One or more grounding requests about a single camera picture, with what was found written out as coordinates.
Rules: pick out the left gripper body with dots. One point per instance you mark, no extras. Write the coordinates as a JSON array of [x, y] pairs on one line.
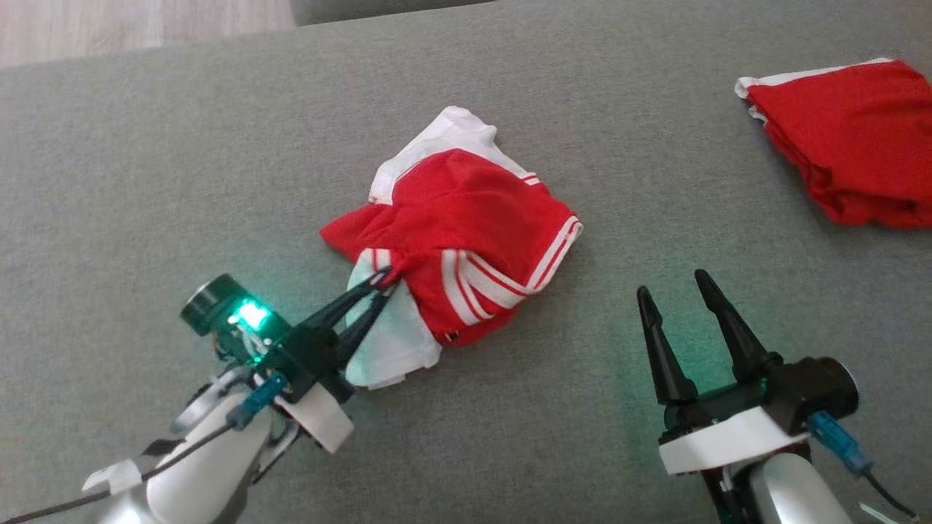
[[306, 360]]

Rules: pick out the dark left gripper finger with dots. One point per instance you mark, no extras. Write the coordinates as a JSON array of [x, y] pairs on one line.
[[364, 324], [342, 309]]

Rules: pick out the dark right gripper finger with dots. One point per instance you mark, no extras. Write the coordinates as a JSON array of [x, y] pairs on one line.
[[732, 327], [664, 356]]

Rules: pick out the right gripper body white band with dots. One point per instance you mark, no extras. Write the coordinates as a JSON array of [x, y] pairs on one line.
[[728, 440]]

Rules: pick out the red white striped jersey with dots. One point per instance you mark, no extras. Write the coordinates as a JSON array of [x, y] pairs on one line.
[[466, 218]]

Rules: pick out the red white sports shorts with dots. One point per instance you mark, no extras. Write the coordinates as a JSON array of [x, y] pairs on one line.
[[852, 138]]

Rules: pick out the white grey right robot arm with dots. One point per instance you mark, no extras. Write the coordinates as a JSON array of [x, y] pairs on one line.
[[794, 491]]

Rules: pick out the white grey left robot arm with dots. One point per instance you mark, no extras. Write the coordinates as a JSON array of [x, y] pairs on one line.
[[196, 480]]

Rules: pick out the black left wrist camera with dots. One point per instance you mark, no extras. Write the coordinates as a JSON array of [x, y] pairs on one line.
[[207, 302]]

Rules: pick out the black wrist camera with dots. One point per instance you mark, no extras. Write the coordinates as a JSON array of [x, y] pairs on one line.
[[839, 386], [207, 302]]

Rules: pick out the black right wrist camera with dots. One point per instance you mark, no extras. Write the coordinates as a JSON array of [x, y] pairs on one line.
[[839, 386]]

